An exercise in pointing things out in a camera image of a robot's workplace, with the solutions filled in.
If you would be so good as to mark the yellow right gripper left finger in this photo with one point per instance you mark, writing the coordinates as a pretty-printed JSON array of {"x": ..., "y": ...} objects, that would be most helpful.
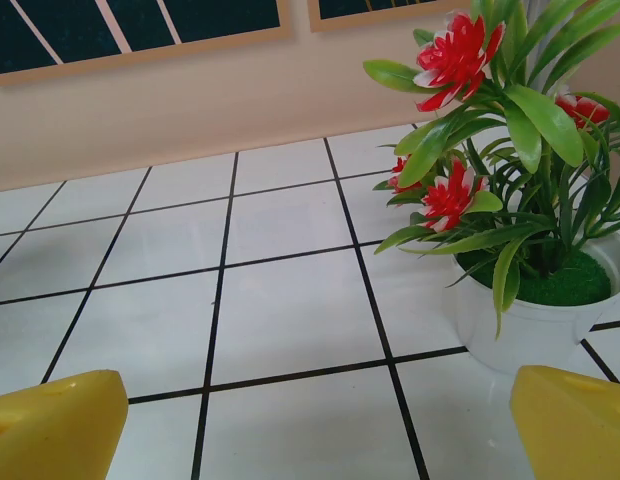
[{"x": 55, "y": 430}]

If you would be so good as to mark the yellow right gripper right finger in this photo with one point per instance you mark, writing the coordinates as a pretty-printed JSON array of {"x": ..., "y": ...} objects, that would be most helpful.
[{"x": 575, "y": 430}]

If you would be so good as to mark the red-flowered plant in white pot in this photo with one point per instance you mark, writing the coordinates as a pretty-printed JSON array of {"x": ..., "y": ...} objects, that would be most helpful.
[{"x": 515, "y": 335}]

